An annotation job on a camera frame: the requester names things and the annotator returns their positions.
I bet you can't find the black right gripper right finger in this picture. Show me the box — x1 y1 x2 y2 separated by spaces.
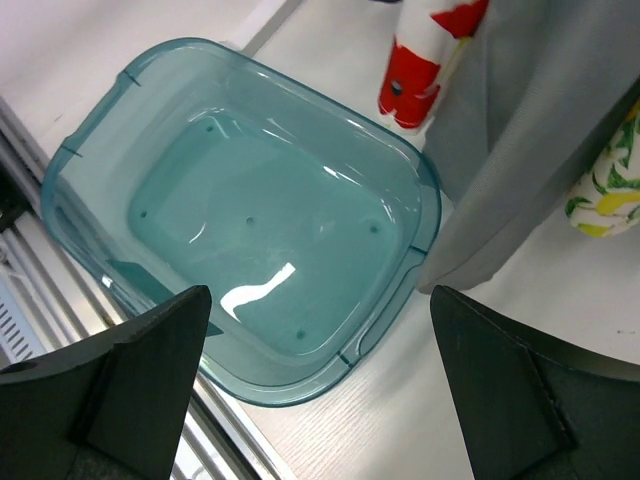
430 286 639 479

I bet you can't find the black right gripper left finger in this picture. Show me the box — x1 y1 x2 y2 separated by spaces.
1 286 211 479

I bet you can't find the teal plastic basin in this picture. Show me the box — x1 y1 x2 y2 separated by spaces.
41 38 442 408

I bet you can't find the lemon print skirt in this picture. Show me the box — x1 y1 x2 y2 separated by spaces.
564 104 639 238

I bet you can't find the grey skirt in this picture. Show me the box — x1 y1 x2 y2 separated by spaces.
417 1 639 294

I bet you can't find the red poppy print skirt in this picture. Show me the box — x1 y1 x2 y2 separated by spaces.
378 0 489 135

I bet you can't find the white slotted cable duct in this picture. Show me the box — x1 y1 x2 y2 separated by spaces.
1 280 40 363

